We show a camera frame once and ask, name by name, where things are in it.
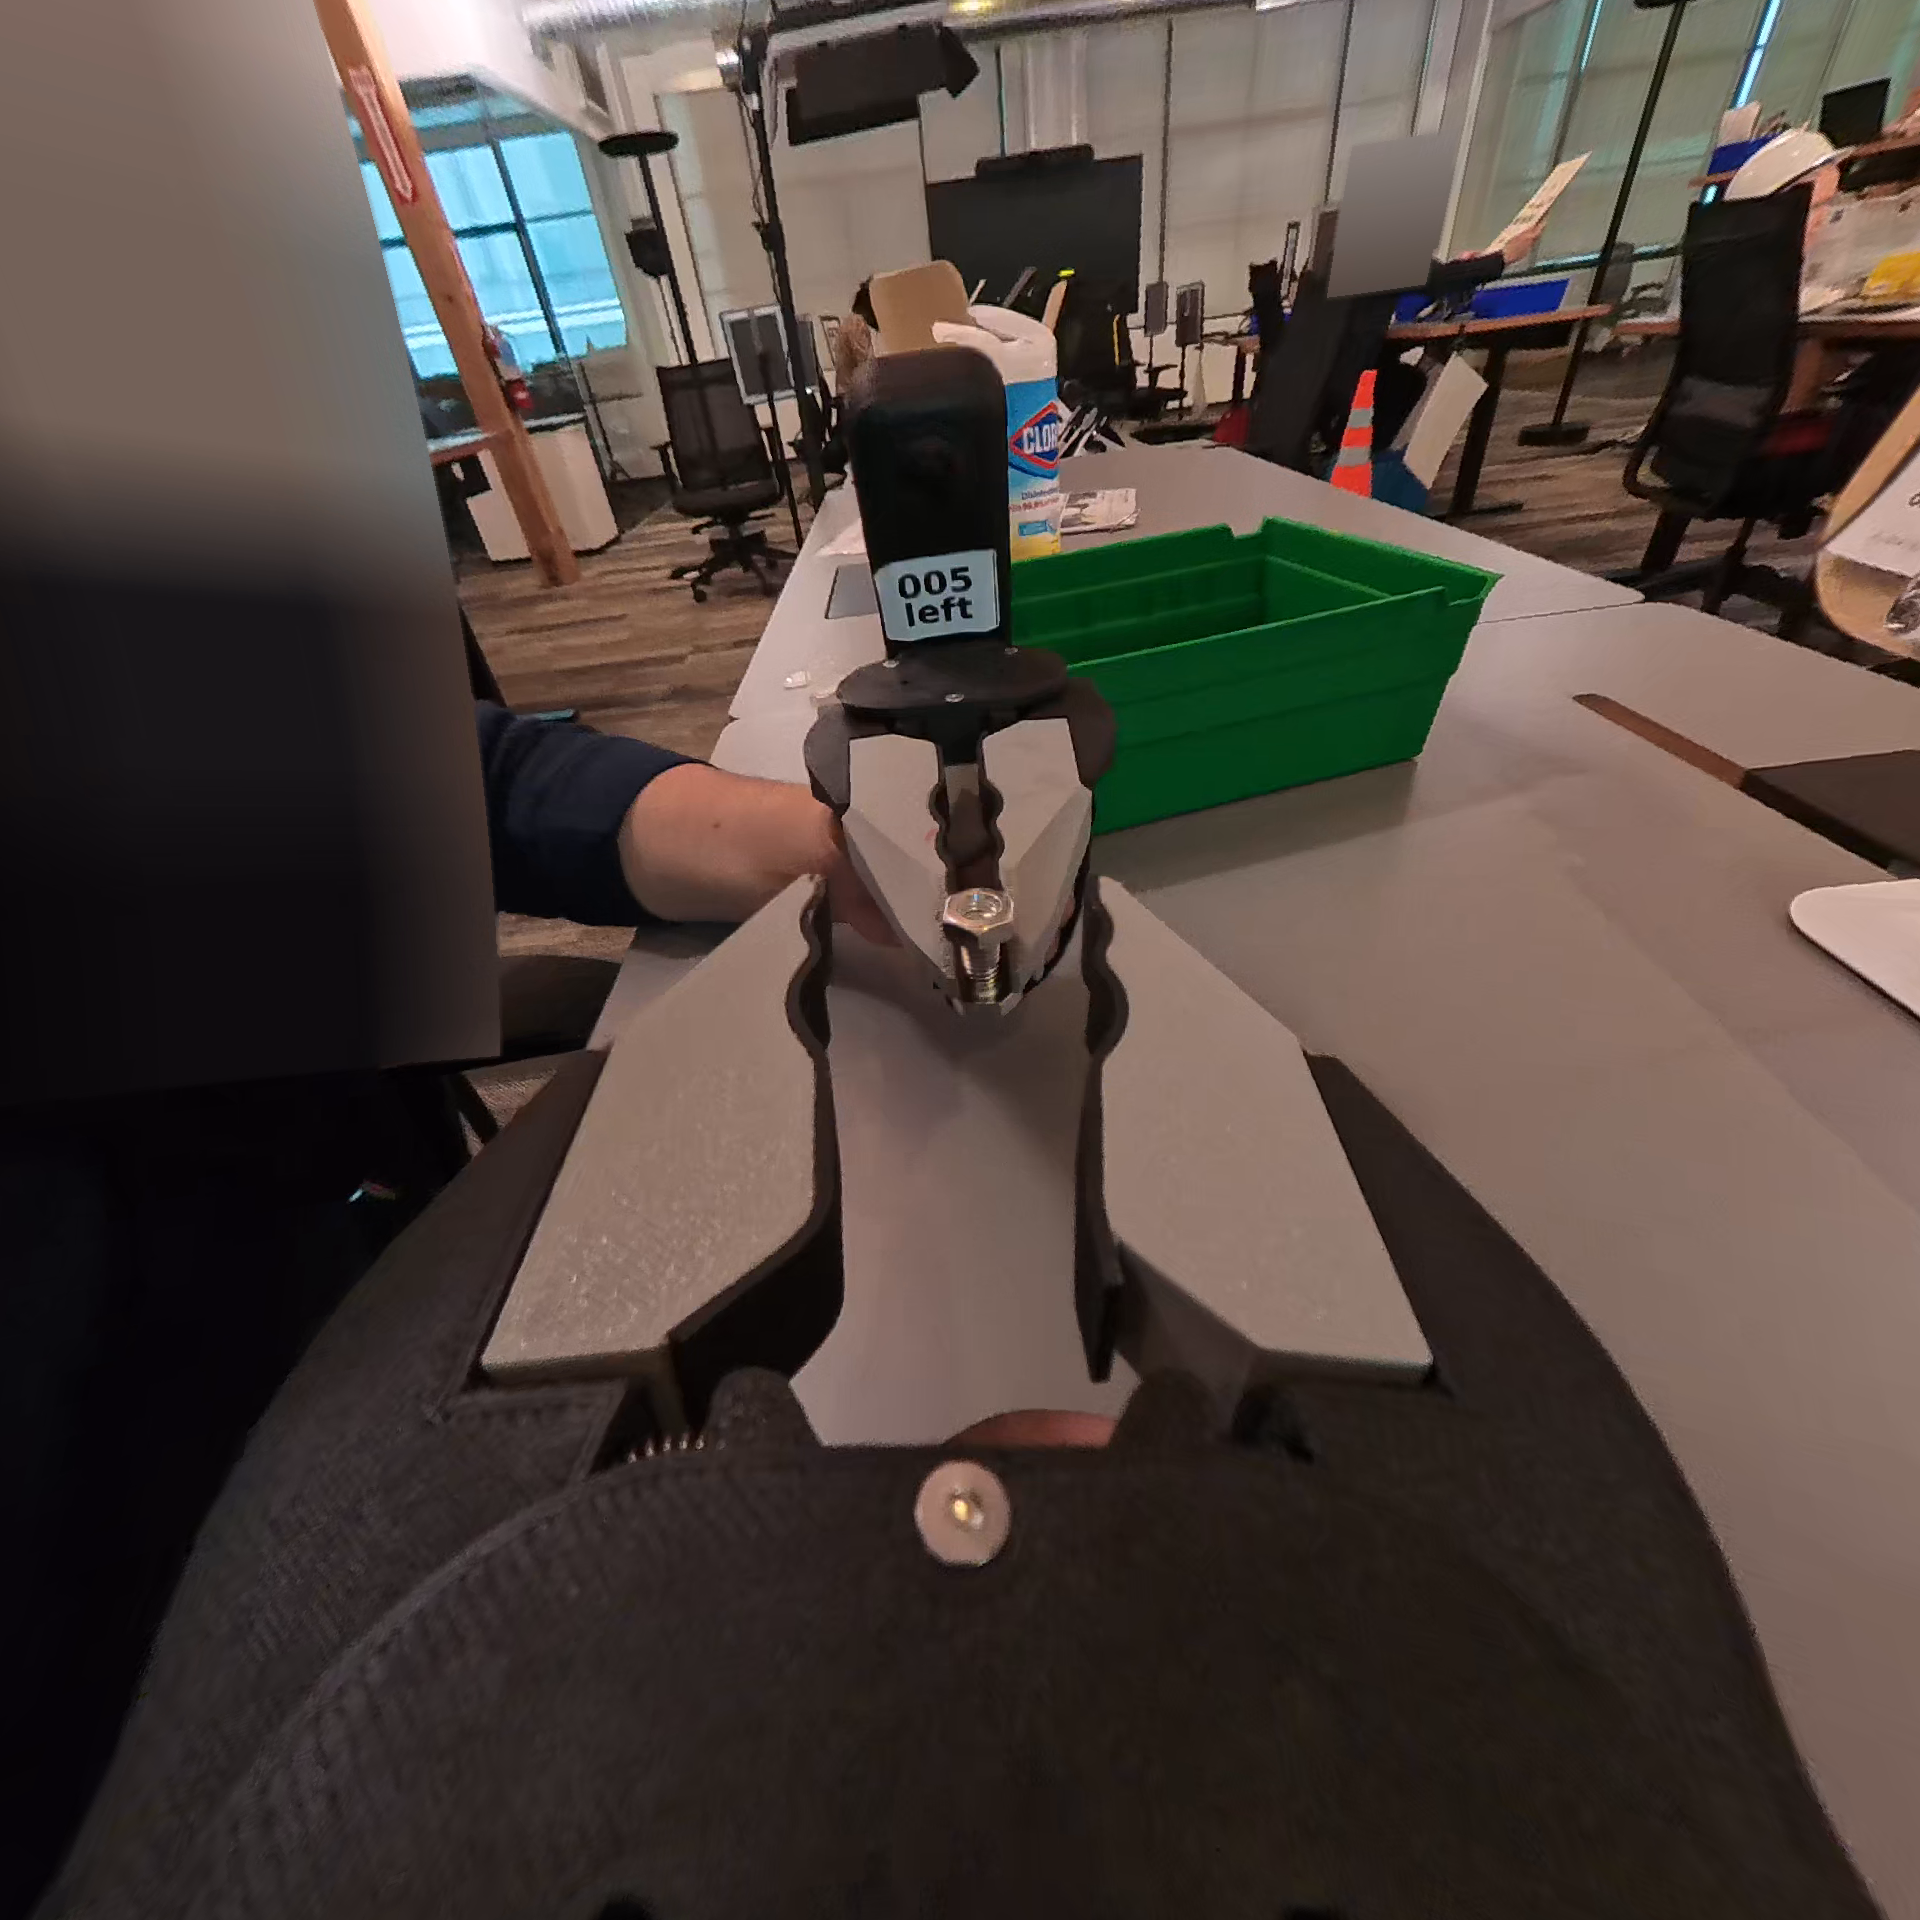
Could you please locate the white framed sign stand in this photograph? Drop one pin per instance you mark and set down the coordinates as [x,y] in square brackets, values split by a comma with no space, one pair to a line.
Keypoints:
[755,354]

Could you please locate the blue plastic tray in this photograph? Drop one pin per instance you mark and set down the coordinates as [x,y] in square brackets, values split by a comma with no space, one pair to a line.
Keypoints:
[1501,299]

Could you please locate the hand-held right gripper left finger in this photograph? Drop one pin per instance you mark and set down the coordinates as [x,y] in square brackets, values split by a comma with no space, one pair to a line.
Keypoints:
[661,1170]

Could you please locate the tilted paper board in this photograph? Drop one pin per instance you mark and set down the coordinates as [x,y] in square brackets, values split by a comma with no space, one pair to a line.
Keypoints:
[1545,202]

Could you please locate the wooden top desk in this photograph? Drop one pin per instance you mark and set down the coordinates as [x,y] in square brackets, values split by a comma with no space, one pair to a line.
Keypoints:
[1501,317]

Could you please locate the black high-back chair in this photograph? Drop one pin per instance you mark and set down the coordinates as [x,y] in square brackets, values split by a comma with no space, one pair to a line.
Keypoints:
[1305,375]

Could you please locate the wooden post with red sign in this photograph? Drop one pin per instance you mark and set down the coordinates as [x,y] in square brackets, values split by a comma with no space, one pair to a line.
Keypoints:
[449,285]

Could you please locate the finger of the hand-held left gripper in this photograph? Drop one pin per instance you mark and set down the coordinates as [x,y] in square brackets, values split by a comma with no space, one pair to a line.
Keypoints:
[1044,824]
[894,824]

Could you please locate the white hard hat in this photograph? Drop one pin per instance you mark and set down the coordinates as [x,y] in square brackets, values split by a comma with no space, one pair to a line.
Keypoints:
[1784,165]

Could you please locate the black studio softbox light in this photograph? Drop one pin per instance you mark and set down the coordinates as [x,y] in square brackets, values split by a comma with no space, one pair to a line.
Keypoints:
[877,82]

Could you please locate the white wipes canister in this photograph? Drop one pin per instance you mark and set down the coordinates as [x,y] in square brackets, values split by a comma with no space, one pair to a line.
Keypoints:
[1037,435]

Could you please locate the tan cardboard piece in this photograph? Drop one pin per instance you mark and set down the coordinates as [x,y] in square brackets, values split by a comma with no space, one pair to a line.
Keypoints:
[918,308]

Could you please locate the black floor stand pole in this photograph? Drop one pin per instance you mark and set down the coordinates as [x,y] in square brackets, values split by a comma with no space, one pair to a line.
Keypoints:
[1560,435]

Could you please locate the person's left forearm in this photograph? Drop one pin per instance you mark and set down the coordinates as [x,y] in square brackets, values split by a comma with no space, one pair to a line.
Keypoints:
[708,840]

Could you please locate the white hanging sheet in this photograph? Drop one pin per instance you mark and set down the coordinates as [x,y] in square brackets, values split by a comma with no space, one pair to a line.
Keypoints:
[1448,413]

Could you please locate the black square pad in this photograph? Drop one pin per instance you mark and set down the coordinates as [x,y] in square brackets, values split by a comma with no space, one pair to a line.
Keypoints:
[854,587]

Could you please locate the dark flat board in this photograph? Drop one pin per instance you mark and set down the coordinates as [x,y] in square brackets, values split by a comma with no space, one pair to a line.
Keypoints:
[1845,805]

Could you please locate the black light stand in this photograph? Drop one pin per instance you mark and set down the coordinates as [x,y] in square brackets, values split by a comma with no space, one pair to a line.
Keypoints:
[768,239]

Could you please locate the white cabinet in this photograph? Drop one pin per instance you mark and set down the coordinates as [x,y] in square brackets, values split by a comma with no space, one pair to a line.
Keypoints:
[562,480]

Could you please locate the printed paper leaflets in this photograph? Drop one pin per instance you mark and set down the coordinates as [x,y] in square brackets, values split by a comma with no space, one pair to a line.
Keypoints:
[1096,509]

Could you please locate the white lamp base plate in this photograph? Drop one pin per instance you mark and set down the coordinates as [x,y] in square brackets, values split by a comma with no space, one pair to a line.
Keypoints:
[1869,938]

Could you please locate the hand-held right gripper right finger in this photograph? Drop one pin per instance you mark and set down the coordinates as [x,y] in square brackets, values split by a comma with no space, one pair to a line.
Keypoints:
[1263,1185]

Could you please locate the large black display screen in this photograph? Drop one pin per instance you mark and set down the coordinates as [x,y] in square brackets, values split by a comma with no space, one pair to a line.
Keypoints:
[1037,239]

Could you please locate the person's left hand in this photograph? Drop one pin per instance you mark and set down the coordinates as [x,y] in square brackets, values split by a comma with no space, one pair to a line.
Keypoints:
[856,907]

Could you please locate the steel hex bolt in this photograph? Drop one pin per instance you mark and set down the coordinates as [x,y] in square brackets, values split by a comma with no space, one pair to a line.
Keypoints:
[982,983]

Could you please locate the green plastic bin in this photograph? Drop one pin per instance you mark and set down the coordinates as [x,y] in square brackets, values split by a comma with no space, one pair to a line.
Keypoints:
[1275,707]

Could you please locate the steel hex nut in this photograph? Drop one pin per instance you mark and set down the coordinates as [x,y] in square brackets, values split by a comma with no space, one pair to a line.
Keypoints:
[978,911]

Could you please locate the black disc-topped pole stand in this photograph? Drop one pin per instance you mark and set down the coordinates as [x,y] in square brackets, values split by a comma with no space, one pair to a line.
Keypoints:
[639,140]

